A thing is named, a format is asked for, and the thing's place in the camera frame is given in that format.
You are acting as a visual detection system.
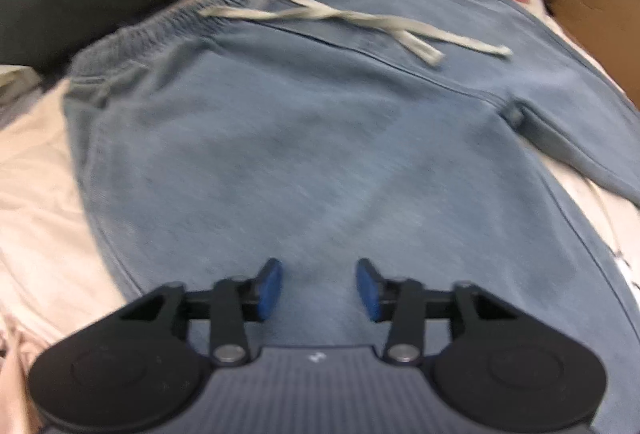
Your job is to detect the blue-grey denim pants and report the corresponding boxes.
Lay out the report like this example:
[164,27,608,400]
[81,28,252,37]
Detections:
[63,0,640,434]

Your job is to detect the cream bear-print quilt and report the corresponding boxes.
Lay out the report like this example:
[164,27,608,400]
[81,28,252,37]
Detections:
[0,0,640,434]

